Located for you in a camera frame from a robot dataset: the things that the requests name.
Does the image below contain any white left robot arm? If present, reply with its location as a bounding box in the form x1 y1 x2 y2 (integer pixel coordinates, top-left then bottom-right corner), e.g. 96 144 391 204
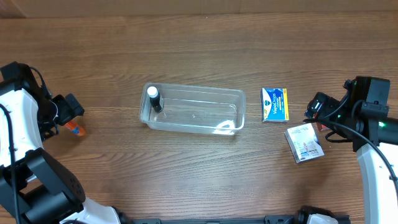
1 62 131 223

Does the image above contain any black bottle white cap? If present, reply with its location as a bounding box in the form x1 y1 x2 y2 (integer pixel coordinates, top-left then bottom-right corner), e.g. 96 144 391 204
147 86 164 113

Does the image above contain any clear plastic container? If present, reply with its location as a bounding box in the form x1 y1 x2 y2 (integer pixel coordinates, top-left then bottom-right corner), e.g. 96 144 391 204
139 82 246 136

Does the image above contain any blue yellow VapoDrops box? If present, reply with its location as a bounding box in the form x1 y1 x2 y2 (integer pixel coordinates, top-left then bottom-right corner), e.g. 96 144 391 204
261 88 289 122

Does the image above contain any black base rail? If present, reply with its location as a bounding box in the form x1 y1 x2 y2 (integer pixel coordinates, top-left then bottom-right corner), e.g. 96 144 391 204
130 214 351 224

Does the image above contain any red medicine box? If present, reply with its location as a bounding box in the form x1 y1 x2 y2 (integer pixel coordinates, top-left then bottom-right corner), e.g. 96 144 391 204
317 122 329 131

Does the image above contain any orange bottle white cap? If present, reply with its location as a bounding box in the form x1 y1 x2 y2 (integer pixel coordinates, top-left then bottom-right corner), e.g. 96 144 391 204
64 120 86 137

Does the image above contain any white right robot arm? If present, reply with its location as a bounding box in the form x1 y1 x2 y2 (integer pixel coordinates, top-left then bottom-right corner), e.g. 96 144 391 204
305 76 397 223

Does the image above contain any white medicine box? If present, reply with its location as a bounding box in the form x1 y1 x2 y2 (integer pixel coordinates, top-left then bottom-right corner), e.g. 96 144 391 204
284 123 324 164

